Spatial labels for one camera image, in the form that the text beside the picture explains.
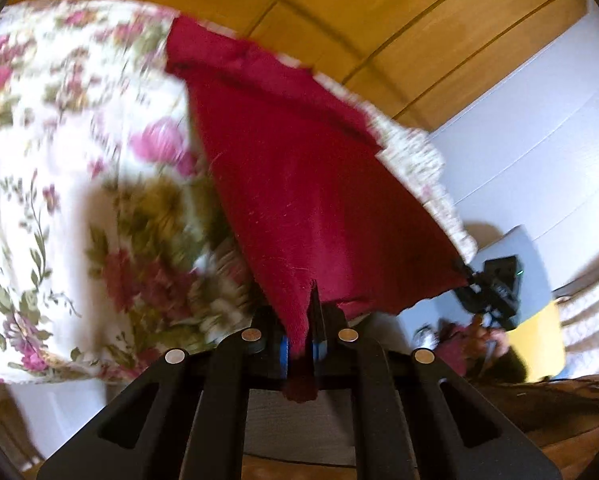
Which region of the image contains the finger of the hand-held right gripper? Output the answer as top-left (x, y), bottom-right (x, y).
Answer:
top-left (451, 257), bottom-right (481, 287)

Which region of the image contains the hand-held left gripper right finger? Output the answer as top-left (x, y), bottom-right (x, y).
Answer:
top-left (309, 284), bottom-right (563, 480)

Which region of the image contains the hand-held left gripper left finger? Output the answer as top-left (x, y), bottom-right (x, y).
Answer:
top-left (37, 309), bottom-right (289, 480)

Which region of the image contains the dark red knit sweater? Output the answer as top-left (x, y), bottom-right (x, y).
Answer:
top-left (164, 15), bottom-right (473, 404)

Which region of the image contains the person's right hand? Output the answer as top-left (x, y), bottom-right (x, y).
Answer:
top-left (470, 324), bottom-right (511, 363)

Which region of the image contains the yellow box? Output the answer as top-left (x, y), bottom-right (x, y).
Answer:
top-left (513, 304), bottom-right (566, 382)

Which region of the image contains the grey cloth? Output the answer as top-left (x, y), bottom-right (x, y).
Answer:
top-left (244, 386), bottom-right (356, 465)

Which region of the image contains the white striped cloth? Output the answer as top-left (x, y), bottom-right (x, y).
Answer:
top-left (553, 284), bottom-right (599, 387)

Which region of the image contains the brown wooden furniture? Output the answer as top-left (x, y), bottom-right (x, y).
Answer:
top-left (472, 374), bottom-right (599, 467)

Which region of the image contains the white bed base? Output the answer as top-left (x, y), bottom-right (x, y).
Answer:
top-left (8, 379), bottom-right (146, 467)

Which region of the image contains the wooden panelled wardrobe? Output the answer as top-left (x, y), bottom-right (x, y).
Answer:
top-left (7, 0), bottom-right (588, 134)

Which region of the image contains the floral printed bed blanket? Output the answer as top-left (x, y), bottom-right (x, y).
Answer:
top-left (0, 0), bottom-right (478, 386)

